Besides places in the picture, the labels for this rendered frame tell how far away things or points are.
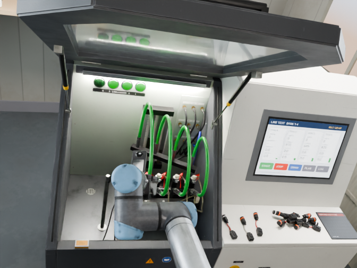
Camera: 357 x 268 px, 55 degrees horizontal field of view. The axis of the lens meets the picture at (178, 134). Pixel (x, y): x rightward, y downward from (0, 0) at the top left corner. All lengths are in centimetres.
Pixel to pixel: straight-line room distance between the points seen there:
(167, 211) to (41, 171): 228
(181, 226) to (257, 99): 76
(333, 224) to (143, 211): 115
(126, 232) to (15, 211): 199
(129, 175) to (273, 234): 91
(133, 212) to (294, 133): 93
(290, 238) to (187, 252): 90
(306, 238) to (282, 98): 64
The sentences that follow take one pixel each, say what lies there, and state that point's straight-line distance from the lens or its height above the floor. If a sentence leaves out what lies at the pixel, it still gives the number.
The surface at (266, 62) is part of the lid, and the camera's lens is 110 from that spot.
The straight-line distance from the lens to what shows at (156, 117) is 163.
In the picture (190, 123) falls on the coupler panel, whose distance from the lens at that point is 169.
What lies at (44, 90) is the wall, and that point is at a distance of 372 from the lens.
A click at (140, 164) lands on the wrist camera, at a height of 140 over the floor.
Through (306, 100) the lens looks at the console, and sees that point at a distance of 158.
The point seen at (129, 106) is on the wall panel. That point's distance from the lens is 160.
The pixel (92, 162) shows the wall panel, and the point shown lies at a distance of 181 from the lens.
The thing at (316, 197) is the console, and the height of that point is 103.
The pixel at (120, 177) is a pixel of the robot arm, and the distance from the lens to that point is 89.
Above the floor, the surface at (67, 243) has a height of 95.
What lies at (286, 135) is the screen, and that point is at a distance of 159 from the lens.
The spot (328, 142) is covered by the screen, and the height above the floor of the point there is 132.
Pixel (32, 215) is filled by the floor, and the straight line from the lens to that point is 279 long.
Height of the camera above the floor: 210
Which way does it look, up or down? 34 degrees down
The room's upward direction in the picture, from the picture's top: 14 degrees clockwise
